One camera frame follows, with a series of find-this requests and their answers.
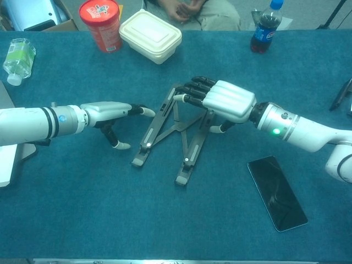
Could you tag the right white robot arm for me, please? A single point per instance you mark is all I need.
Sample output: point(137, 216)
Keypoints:
point(302, 132)

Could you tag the cardboard box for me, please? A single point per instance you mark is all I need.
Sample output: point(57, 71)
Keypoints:
point(66, 26)

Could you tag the long thin metal rod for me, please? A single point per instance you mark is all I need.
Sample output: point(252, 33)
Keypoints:
point(176, 261)

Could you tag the black folding laptop stand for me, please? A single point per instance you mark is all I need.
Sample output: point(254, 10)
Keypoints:
point(154, 129)

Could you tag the orange snack canister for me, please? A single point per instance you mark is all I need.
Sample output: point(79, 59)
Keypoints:
point(104, 30)

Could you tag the seated person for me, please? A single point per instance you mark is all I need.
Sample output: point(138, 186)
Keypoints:
point(220, 16)

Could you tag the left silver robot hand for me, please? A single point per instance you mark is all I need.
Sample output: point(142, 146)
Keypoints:
point(107, 110)

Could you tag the cream lidded food container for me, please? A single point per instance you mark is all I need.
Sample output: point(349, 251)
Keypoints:
point(151, 33)

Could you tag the clear water bottle green label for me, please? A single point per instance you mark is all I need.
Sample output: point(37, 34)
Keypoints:
point(19, 57)

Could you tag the black smartphone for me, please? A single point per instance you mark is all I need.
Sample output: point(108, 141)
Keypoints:
point(277, 195)

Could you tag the black tripod leg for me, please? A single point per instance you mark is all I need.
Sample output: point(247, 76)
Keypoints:
point(334, 13)

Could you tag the black flat device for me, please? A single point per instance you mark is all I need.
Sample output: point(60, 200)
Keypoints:
point(342, 93)

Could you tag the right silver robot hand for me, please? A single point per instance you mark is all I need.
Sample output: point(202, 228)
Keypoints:
point(231, 101)

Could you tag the blue felt table cloth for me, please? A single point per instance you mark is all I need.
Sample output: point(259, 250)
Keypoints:
point(110, 206)

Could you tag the white plastic device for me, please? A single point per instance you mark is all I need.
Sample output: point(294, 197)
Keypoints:
point(33, 11)

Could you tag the cola bottle blue label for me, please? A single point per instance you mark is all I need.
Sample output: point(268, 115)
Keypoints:
point(262, 33)

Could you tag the grey laptop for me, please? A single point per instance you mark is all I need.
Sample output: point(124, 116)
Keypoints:
point(6, 96)

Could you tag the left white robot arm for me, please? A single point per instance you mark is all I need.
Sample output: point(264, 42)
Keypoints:
point(33, 123)

